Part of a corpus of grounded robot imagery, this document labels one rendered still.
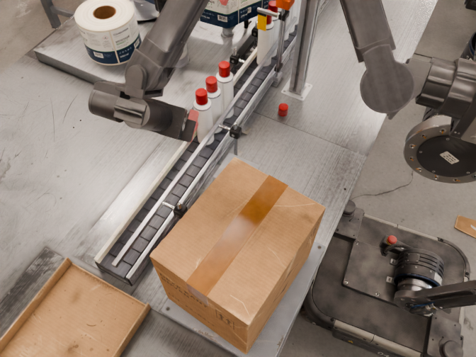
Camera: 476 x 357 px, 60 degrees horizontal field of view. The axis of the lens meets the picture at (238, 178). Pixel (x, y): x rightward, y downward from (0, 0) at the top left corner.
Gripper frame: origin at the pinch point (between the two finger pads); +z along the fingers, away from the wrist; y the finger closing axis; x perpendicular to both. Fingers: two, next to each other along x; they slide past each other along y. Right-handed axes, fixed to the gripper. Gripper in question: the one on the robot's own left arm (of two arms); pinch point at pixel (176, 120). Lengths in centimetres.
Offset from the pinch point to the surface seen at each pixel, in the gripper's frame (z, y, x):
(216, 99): 25.1, 0.3, -8.1
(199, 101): 19.1, 2.9, -6.1
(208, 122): 25.4, 0.9, -1.3
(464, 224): 141, -106, 15
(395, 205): 141, -72, 15
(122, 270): 4.6, 6.1, 40.7
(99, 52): 41, 51, -14
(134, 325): -1, -3, 50
